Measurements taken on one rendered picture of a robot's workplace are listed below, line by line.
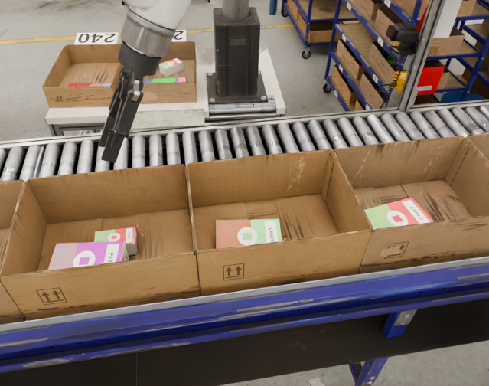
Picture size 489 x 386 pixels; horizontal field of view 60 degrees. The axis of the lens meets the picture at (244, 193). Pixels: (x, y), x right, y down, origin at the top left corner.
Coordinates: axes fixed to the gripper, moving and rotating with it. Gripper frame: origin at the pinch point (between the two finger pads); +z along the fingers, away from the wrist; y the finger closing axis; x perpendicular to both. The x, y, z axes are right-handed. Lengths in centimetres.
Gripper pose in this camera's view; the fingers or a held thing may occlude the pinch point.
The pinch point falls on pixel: (111, 141)
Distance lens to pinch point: 93.0
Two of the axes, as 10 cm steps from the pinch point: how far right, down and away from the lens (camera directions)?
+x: -8.4, -1.8, -5.1
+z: -4.2, 8.0, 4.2
